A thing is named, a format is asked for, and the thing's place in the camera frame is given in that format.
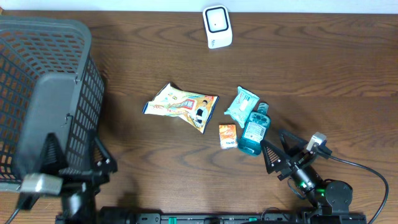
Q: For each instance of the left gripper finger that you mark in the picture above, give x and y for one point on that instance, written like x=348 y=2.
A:
x=100 y=159
x=52 y=157

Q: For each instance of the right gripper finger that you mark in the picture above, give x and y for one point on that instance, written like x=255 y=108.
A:
x=275 y=159
x=291 y=142

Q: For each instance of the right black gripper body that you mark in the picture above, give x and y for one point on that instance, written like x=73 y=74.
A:
x=293 y=165

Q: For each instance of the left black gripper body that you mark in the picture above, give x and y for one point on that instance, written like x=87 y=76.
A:
x=78 y=184

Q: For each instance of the teal mouthwash bottle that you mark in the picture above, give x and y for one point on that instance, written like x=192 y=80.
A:
x=255 y=130

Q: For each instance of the small orange box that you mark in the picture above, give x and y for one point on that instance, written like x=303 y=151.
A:
x=228 y=136

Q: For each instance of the teal wet wipes pack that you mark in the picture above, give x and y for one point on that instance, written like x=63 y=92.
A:
x=242 y=106

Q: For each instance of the yellow snack bag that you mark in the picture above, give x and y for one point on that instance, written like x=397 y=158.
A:
x=194 y=108

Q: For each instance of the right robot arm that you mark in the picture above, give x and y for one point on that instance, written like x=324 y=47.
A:
x=328 y=197

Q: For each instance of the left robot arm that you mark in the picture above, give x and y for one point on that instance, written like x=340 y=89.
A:
x=83 y=202

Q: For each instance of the white barcode scanner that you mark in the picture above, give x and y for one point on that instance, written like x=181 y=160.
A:
x=217 y=26

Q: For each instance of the grey plastic mesh basket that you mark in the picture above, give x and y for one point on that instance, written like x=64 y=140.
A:
x=49 y=84

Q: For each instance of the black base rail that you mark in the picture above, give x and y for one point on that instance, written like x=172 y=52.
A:
x=271 y=215

